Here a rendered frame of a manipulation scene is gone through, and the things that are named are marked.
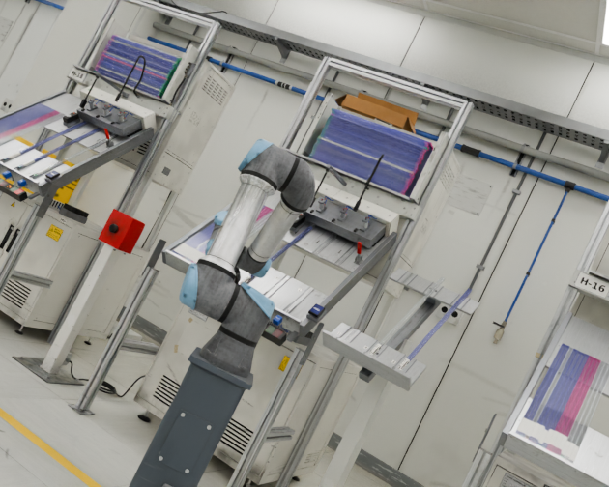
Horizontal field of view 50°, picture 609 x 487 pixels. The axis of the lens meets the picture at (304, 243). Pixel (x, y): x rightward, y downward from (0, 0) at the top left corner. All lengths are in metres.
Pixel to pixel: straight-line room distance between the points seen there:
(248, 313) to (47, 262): 1.85
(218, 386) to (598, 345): 1.46
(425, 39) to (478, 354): 2.22
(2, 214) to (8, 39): 3.49
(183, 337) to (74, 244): 0.85
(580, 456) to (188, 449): 1.19
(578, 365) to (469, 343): 1.76
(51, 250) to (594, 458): 2.56
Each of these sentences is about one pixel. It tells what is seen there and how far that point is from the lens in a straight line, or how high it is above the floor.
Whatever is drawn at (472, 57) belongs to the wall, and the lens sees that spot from 4.81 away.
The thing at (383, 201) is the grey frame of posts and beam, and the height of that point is 1.34.
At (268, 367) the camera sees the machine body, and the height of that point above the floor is 0.48.
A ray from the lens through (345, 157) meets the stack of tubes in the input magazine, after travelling 3.01.
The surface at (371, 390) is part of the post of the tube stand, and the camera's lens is 2.39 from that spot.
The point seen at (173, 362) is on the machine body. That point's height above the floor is 0.29.
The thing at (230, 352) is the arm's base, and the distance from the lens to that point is 1.82.
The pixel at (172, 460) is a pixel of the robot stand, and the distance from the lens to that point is 1.87.
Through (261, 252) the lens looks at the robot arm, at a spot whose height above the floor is 0.88.
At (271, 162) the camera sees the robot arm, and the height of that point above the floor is 1.12.
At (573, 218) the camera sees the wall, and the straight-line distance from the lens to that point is 4.34.
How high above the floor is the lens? 0.85
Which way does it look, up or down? 3 degrees up
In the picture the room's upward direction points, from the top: 27 degrees clockwise
